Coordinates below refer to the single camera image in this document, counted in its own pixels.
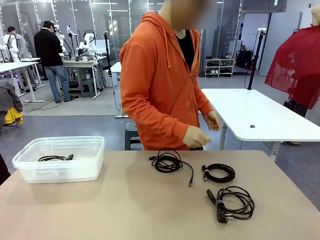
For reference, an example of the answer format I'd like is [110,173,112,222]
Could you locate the person in grey hoodie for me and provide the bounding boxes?
[6,26,31,61]

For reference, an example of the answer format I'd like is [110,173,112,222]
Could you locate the small white side table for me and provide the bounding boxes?
[109,61,130,119]

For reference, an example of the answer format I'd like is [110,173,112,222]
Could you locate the person's left hand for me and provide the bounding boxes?
[202,109,223,132]

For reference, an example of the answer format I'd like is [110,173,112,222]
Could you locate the clear plastic storage container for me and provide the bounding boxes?
[11,135,106,185]

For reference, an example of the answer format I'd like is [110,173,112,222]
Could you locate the thin black usb cable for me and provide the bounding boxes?
[148,146,195,188]

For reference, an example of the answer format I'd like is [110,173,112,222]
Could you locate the wooden shoe rack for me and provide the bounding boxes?
[204,57,236,78]

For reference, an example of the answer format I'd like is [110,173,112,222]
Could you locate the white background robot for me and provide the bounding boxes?
[79,31,97,57]
[1,33,21,63]

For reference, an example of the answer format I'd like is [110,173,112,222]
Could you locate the black camera tripod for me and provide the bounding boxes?
[103,31,113,76]

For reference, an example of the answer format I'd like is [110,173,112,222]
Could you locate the coiled black cable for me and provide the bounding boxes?
[37,153,75,162]

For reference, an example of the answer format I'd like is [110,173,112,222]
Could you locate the large white desk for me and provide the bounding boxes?
[200,87,320,162]

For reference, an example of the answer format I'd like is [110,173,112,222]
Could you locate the person's left forearm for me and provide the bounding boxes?
[197,92,215,116]

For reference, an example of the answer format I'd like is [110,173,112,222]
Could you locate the black power cable with plug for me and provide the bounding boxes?
[206,185,256,224]

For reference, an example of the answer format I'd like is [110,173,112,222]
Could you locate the black bags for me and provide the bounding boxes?
[235,49,255,70]

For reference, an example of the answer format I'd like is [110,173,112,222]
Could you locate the yellow garment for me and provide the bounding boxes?
[4,107,24,125]

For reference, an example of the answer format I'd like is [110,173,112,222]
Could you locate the grey jacket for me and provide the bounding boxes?
[0,79,24,113]

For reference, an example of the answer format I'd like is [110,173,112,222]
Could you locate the long white background table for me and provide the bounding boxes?
[0,61,47,103]

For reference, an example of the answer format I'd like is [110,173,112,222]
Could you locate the man in black jacket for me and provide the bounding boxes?
[33,20,75,104]

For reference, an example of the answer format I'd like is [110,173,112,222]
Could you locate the black braided usb cable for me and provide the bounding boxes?
[201,163,236,184]

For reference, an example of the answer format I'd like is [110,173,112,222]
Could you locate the grey workbench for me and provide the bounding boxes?
[62,58,102,100]

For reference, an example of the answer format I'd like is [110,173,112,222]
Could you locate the black tripod pole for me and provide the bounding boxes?
[246,28,266,91]

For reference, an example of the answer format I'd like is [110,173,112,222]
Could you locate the small black bag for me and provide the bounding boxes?
[283,98,296,111]

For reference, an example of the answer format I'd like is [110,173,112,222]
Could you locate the person in orange hoodie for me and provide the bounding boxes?
[119,0,223,151]

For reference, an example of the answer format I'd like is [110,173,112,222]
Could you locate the grey plastic step stool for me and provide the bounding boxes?
[80,79,96,98]

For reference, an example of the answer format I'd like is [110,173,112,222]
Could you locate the person's right hand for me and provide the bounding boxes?
[181,124,212,149]

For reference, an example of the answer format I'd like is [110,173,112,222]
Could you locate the grey stool behind person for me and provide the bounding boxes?
[124,122,145,151]

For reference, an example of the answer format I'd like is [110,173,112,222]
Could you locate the person's right forearm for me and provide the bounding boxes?
[119,97,191,141]

